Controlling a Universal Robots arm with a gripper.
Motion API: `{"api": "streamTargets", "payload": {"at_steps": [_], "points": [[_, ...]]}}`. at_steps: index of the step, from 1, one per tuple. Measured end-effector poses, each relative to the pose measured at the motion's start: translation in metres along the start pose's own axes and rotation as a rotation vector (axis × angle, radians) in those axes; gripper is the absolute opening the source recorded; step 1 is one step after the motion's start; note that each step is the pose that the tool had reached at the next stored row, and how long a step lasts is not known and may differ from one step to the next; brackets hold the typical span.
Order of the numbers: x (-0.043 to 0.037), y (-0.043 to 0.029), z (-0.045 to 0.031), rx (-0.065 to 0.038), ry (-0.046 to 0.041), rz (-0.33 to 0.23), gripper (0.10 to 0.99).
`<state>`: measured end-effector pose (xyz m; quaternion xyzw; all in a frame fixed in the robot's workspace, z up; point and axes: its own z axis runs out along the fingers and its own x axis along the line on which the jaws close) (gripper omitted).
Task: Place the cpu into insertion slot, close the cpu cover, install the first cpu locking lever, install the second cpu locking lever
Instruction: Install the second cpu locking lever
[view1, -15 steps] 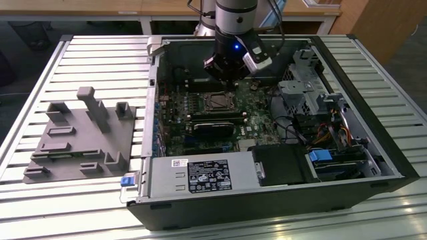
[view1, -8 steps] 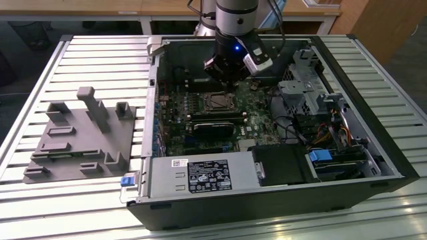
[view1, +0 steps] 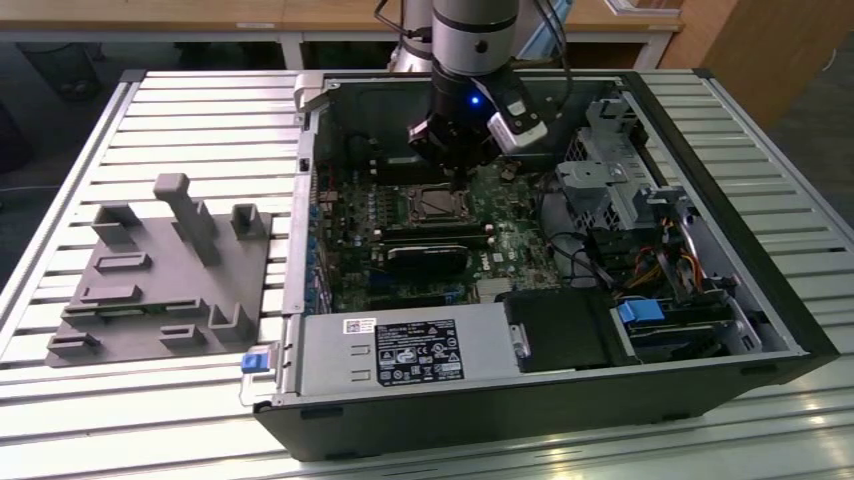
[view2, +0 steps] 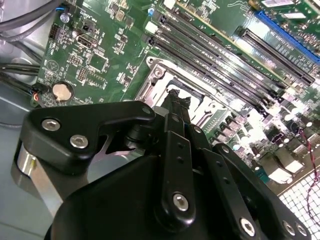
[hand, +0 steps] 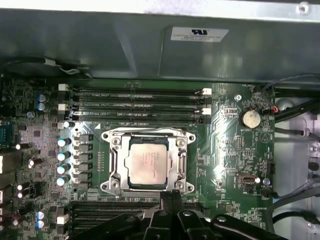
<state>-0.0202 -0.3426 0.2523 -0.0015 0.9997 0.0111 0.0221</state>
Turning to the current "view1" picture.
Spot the metal socket cover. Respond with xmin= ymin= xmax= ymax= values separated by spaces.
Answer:
xmin=400 ymin=184 xmax=475 ymax=220

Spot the CPU socket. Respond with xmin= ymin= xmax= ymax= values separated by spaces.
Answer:
xmin=396 ymin=181 xmax=479 ymax=226

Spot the pale blue teach pendant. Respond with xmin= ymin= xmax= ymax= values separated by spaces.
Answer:
xmin=523 ymin=0 xmax=577 ymax=57

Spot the green motherboard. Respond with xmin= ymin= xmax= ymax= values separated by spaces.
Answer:
xmin=307 ymin=158 xmax=570 ymax=317

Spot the black fan graphics card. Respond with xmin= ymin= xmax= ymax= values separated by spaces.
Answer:
xmin=384 ymin=242 xmax=474 ymax=280

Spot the white plastic tray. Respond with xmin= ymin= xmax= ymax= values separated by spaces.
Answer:
xmin=603 ymin=0 xmax=686 ymax=17

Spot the silver finned heatsink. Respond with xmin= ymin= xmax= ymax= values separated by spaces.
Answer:
xmin=474 ymin=277 xmax=510 ymax=304

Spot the black plastic shroud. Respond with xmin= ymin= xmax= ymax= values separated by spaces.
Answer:
xmin=497 ymin=287 xmax=643 ymax=375

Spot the wooden cabinet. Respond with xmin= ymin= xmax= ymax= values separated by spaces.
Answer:
xmin=657 ymin=0 xmax=854 ymax=132

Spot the blue disk carrier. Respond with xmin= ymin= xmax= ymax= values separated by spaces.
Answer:
xmin=617 ymin=297 xmax=667 ymax=330

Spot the grey parts rack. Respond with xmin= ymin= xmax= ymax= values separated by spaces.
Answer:
xmin=41 ymin=171 xmax=276 ymax=370

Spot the black hard disk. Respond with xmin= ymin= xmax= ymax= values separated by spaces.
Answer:
xmin=626 ymin=312 xmax=735 ymax=354

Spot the silver power supply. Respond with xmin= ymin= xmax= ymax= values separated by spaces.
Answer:
xmin=292 ymin=299 xmax=533 ymax=404

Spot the green RAM stick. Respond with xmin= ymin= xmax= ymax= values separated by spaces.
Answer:
xmin=98 ymin=306 xmax=168 ymax=318

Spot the black open PC case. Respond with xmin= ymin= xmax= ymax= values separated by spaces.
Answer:
xmin=250 ymin=67 xmax=842 ymax=463

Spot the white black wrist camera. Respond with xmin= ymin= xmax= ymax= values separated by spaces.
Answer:
xmin=484 ymin=82 xmax=551 ymax=154

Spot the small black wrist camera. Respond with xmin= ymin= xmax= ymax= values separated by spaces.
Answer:
xmin=406 ymin=118 xmax=439 ymax=162

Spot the yellow orange wire bundle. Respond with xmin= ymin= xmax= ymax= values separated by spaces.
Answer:
xmin=630 ymin=213 xmax=706 ymax=294

